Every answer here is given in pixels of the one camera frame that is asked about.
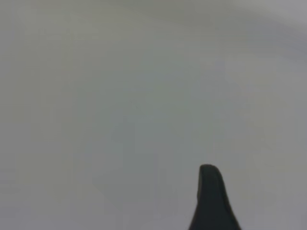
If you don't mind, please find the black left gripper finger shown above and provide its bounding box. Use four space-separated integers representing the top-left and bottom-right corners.
187 164 243 230

